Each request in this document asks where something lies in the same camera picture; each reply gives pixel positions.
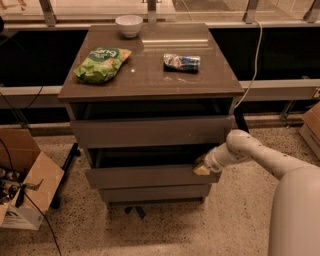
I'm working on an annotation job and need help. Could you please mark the black stand leg left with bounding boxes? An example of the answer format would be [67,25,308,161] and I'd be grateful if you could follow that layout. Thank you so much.
[50,143,81,209]

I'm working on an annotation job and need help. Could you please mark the green snack bag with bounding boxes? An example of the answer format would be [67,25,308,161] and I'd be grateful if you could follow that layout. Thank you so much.
[73,47,132,84]

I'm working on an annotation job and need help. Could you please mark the cardboard box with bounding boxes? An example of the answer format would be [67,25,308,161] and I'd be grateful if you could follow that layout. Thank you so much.
[0,129,64,230]
[299,102,320,159]

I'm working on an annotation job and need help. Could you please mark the white bowl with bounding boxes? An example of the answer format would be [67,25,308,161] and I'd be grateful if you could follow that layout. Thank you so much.
[115,15,143,38]

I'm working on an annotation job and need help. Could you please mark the white cable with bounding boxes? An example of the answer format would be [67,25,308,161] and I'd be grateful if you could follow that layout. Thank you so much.
[233,20,264,110]

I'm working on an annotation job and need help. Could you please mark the grey drawer cabinet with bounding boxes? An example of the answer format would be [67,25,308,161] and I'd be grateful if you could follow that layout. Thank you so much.
[58,24,243,205]

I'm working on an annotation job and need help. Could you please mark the crumpled blue silver packet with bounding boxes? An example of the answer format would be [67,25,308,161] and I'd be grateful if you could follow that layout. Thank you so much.
[163,53,201,72]

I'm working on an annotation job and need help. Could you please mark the cardboard box on right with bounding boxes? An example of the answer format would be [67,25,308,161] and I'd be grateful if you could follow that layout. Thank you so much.
[299,102,320,159]

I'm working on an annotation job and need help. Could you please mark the black stand leg right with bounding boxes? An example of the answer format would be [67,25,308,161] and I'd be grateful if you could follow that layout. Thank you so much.
[234,107,249,132]

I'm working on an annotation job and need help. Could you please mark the cardboard box on left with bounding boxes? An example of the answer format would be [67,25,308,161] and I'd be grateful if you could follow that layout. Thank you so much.
[0,129,64,230]

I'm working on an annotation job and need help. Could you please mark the grey top drawer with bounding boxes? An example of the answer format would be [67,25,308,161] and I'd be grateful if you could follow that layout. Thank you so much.
[71,115,234,148]

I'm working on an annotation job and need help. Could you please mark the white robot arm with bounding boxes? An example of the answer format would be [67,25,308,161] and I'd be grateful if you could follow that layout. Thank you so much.
[193,129,320,256]

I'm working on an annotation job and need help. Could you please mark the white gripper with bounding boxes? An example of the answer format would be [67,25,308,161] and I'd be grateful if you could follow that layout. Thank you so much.
[193,144,232,176]

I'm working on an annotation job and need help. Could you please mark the grey drawer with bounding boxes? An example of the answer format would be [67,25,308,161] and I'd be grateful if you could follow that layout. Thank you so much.
[71,115,234,148]
[86,143,220,189]
[99,184,211,203]

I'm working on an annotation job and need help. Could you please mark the metal parts in box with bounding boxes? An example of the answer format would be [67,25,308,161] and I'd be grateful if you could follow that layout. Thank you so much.
[0,168,22,205]

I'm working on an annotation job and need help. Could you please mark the black stand leg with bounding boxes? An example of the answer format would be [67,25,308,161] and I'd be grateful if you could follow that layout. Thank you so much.
[234,107,249,132]
[50,143,81,209]

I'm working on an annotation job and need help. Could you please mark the grey bottom drawer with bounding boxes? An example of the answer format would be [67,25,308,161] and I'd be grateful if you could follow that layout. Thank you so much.
[99,184,211,203]

